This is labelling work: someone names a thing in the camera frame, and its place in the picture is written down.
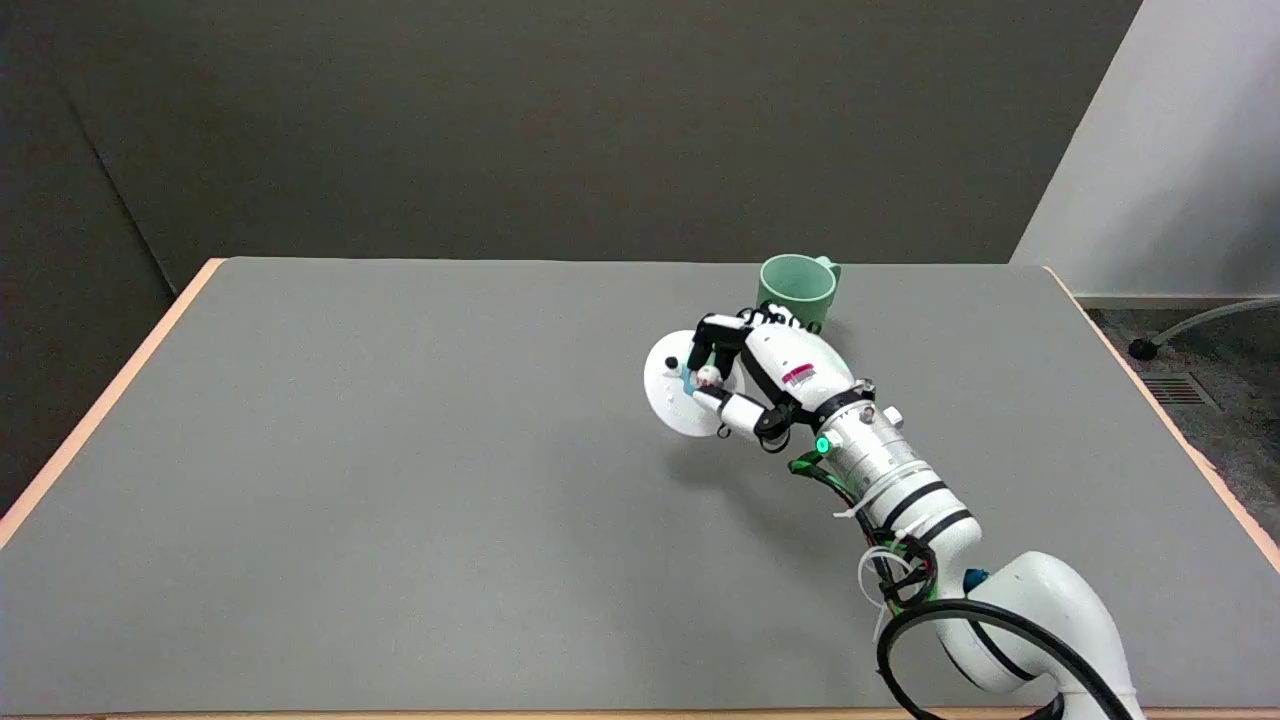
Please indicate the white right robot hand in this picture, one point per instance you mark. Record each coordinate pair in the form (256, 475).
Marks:
(790, 372)

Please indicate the white round cup lid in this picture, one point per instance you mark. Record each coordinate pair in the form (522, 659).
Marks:
(672, 395)

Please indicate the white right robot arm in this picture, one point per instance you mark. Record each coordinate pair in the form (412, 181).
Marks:
(940, 540)

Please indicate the green ceramic mug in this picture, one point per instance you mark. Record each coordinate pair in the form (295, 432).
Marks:
(795, 285)

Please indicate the floor vent grille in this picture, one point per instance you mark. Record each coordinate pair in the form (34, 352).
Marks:
(1177, 389)

